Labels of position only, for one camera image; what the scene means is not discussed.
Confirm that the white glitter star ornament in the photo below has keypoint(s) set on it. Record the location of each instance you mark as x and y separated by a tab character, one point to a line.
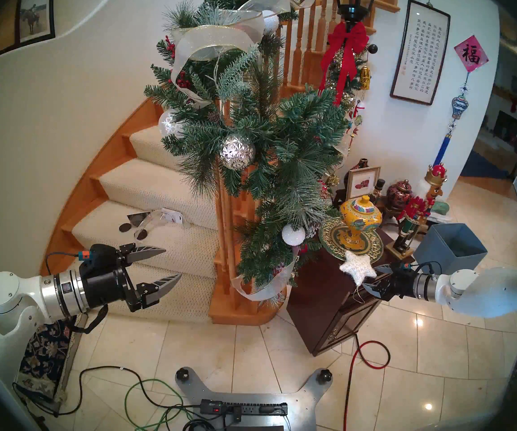
357	267

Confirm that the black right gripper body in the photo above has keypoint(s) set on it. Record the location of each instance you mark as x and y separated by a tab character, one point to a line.
402	284

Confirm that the small white glitter ball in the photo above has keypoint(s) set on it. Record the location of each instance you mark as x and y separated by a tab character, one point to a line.
293	235

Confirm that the green gold decorative plate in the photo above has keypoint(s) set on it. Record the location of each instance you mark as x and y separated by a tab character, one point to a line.
332	237

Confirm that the blue grey square bin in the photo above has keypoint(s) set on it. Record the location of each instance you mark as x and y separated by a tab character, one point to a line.
438	248

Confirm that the green pine garland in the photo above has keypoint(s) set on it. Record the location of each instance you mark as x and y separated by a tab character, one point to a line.
285	134

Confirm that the green jade piece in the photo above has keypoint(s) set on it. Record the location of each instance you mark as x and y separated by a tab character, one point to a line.
440	208

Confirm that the carpeted wooden staircase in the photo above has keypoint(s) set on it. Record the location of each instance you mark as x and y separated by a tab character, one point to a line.
150	183

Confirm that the silver faceted ball ornament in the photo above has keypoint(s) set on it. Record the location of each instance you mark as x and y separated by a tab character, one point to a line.
237	152

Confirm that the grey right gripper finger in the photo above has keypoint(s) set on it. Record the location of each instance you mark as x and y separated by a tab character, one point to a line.
376	289
385	269

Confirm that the dark slim vase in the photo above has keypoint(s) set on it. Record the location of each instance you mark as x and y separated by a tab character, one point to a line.
363	163

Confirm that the framed calligraphy scroll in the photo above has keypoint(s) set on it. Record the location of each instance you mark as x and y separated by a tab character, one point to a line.
420	53

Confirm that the black power strip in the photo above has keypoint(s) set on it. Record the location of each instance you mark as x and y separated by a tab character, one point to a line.
249	408

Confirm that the small framed red picture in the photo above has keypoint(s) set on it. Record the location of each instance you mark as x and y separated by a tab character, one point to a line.
362	183

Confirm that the green gold tinsel garland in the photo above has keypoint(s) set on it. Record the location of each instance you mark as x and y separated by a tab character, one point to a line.
355	98

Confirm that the clear plastic packaging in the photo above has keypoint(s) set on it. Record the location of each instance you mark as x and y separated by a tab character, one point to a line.
150	219

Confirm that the framed horse picture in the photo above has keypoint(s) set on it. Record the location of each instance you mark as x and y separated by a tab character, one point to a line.
35	15

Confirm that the gold bell ornament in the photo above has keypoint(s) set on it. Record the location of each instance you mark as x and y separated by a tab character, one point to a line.
365	77

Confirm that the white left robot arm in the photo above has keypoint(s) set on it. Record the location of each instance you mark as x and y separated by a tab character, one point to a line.
6	300

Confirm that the dark wood cabinet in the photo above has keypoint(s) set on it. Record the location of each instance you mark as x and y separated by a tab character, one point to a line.
326	300

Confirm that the sheer white ribbon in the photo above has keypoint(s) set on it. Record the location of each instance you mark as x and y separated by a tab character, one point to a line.
263	291
209	37

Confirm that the red velvet bow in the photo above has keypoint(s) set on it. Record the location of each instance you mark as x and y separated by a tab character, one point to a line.
347	37

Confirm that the red diamond fu sign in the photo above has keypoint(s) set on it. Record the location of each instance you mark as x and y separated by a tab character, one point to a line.
471	54

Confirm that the small black hat nutcracker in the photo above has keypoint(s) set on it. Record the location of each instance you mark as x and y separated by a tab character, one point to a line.
377	190

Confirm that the tall nutcracker soldier figure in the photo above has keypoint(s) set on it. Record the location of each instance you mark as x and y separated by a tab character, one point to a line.
413	210

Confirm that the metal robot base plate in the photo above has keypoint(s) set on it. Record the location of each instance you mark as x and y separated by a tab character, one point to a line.
303	403

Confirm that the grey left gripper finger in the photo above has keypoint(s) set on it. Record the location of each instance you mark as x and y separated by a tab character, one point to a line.
161	287
144	254

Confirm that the yellow porcelain lidded jar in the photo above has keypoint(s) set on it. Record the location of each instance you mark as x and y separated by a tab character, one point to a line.
361	214

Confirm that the clear frosted ball ornament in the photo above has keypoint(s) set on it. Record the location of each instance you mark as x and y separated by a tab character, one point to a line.
168	124

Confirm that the black base knob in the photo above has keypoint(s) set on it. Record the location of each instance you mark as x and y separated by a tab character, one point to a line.
326	375
183	374

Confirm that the dark floral patterned rug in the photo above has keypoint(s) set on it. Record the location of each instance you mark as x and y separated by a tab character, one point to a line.
45	358

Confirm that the blue tassel hanging charm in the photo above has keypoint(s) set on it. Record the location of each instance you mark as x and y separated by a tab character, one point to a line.
459	106

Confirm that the dark red cloisonne jar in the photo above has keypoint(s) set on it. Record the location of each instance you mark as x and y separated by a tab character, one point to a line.
400	193

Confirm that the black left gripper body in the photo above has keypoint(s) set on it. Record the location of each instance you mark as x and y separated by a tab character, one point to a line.
105	277

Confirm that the large white ball ornament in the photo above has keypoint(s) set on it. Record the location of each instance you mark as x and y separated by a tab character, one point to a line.
270	22

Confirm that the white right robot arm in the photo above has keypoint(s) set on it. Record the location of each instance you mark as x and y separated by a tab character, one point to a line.
492	293

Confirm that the red white hanging ornament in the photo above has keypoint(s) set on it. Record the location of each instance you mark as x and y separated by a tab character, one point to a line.
358	107

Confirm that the black ball ornament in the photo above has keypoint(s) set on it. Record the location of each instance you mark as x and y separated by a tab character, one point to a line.
372	49

